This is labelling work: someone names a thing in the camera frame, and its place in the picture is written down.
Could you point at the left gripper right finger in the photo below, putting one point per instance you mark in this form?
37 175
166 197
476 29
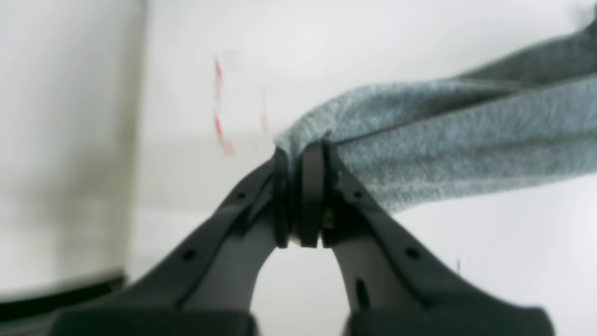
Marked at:
394 284

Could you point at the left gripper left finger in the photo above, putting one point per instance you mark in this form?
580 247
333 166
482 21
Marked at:
205 286

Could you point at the grey T-shirt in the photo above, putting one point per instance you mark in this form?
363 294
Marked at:
525 120

